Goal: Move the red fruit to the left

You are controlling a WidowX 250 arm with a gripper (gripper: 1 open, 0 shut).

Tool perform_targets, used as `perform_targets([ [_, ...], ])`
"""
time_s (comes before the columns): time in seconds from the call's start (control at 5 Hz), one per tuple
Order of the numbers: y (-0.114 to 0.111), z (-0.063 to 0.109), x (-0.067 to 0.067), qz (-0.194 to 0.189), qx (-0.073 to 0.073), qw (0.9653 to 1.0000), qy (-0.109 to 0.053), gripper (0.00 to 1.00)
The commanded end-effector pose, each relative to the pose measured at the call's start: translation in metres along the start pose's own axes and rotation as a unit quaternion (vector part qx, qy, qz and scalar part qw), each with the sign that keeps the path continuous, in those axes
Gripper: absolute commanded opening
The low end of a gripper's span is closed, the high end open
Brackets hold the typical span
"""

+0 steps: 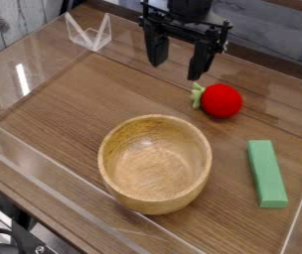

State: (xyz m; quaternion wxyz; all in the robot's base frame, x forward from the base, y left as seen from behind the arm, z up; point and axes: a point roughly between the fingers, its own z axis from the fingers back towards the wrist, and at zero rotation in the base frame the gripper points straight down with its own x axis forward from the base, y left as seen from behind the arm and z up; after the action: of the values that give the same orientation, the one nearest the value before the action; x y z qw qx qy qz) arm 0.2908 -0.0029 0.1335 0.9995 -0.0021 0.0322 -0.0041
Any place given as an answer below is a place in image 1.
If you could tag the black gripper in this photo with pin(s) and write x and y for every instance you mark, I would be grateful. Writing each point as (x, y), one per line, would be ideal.
(191, 21)

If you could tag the red felt fruit green leaves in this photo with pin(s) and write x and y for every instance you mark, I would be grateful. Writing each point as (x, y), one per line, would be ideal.
(219, 99)

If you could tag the wooden bowl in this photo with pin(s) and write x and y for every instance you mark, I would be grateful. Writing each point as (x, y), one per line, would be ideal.
(154, 161)

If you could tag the clear acrylic tray walls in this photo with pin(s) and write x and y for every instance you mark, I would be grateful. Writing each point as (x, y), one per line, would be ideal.
(65, 96)

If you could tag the green rectangular block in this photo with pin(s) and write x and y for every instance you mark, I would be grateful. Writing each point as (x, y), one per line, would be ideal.
(267, 173)

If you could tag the clear acrylic corner bracket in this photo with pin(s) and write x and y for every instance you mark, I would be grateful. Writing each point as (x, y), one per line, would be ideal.
(90, 38)

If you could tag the black camera mount with cable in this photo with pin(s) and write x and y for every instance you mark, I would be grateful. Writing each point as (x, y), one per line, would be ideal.
(19, 241)

